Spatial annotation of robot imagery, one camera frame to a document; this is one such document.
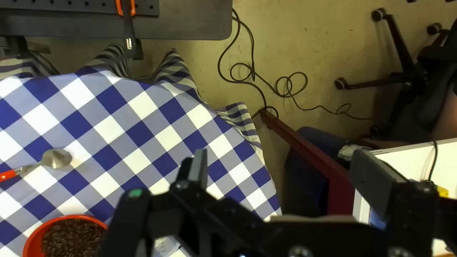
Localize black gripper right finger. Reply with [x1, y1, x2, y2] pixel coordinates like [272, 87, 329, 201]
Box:
[350, 147, 457, 257]

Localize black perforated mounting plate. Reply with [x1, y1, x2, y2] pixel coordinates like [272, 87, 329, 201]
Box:
[0, 0, 162, 18]

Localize metal spoon red handle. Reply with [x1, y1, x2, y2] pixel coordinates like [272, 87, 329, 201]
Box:
[0, 147, 75, 184]

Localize black floor cable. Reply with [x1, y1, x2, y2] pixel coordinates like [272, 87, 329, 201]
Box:
[216, 5, 376, 122]

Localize white desk red frame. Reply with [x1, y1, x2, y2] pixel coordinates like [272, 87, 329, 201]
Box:
[259, 107, 457, 257]

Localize grey robot mount table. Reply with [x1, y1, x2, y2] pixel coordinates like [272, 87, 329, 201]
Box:
[0, 0, 235, 41]

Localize black office chair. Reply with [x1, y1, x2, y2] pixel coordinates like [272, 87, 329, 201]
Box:
[333, 5, 457, 140]

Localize blue white checked tablecloth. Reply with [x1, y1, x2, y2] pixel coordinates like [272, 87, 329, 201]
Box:
[0, 44, 283, 257]

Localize orange black clamp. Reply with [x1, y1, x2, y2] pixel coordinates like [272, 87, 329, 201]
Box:
[113, 0, 146, 61]

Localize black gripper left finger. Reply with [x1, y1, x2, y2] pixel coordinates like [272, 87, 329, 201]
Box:
[99, 148, 263, 257]

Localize orange bowl with dark contents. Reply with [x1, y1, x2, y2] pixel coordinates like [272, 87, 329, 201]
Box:
[22, 212, 110, 257]

